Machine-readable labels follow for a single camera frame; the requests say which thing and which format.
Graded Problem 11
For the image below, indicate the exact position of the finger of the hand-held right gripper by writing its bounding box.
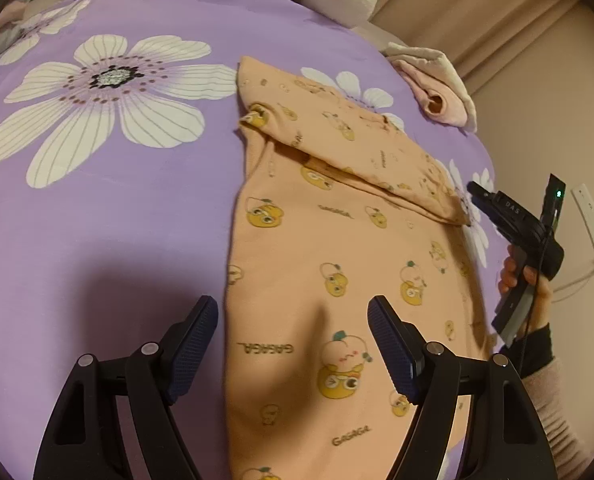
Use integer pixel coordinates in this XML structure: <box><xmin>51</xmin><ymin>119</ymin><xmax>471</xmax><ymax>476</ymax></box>
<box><xmin>466</xmin><ymin>180</ymin><xmax>504</xmax><ymax>221</ymax></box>

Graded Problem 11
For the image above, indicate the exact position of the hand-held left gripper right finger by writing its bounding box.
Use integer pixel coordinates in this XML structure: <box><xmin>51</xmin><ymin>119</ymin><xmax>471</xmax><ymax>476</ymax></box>
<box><xmin>367</xmin><ymin>295</ymin><xmax>558</xmax><ymax>480</ymax></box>

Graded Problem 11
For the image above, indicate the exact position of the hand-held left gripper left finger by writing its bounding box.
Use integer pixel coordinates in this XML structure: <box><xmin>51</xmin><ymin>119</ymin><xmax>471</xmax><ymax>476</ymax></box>
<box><xmin>33</xmin><ymin>295</ymin><xmax>219</xmax><ymax>480</ymax></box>

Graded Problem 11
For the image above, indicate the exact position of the orange printed small garment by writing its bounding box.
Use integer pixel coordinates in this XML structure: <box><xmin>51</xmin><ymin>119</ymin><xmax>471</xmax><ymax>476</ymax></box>
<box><xmin>224</xmin><ymin>55</ymin><xmax>494</xmax><ymax>480</ymax></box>

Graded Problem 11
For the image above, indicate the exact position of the person's right forearm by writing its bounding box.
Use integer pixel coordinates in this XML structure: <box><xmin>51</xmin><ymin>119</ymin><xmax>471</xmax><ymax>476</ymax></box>
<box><xmin>500</xmin><ymin>324</ymin><xmax>594</xmax><ymax>480</ymax></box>

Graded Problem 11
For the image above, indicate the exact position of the person's right hand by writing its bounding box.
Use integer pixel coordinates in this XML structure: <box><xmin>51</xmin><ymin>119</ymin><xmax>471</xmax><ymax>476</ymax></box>
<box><xmin>498</xmin><ymin>255</ymin><xmax>554</xmax><ymax>335</ymax></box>

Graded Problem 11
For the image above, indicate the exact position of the pink folded garment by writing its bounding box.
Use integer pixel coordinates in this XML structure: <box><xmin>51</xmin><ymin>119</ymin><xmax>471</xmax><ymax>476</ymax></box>
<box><xmin>381</xmin><ymin>42</ymin><xmax>478</xmax><ymax>133</ymax></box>

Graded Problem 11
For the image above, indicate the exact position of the purple floral bed sheet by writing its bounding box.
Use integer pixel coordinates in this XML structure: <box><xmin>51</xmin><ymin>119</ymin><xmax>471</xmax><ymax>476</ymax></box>
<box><xmin>0</xmin><ymin>0</ymin><xmax>509</xmax><ymax>480</ymax></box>

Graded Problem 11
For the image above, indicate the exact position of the beige curtain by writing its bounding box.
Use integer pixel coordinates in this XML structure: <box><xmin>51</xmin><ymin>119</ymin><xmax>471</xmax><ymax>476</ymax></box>
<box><xmin>369</xmin><ymin>0</ymin><xmax>585</xmax><ymax>98</ymax></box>

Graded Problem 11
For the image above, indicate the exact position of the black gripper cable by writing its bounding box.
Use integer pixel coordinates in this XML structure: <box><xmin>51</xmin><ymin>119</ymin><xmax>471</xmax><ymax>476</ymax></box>
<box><xmin>520</xmin><ymin>235</ymin><xmax>553</xmax><ymax>378</ymax></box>

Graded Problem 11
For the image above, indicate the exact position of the white power cable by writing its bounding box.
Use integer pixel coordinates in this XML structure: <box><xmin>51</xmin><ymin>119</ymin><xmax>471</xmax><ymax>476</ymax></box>
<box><xmin>550</xmin><ymin>255</ymin><xmax>594</xmax><ymax>304</ymax></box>

